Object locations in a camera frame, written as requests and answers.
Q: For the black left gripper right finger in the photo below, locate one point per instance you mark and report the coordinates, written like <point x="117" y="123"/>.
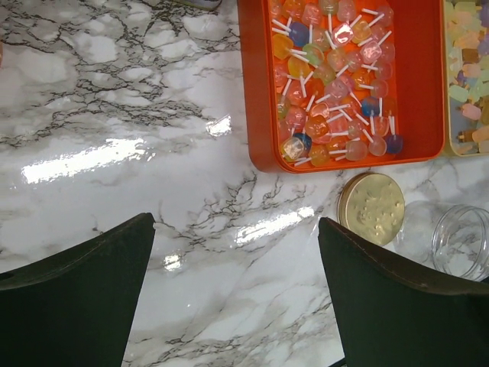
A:
<point x="392" y="311"/>

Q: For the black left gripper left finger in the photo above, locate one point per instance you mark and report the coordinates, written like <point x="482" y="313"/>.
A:
<point x="76" y="308"/>

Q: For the orange lollipop tin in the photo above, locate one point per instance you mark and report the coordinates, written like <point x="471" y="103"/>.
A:
<point x="332" y="85"/>

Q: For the gold popsicle candy tin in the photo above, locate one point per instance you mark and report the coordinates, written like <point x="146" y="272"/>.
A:
<point x="466" y="60"/>

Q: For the clear glass jar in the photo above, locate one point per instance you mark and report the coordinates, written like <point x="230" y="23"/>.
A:
<point x="450" y="238"/>

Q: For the gold jar lid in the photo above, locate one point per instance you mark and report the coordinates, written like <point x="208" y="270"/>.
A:
<point x="372" y="206"/>

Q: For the dark tin of gummies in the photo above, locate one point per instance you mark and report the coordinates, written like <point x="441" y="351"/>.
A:
<point x="208" y="5"/>

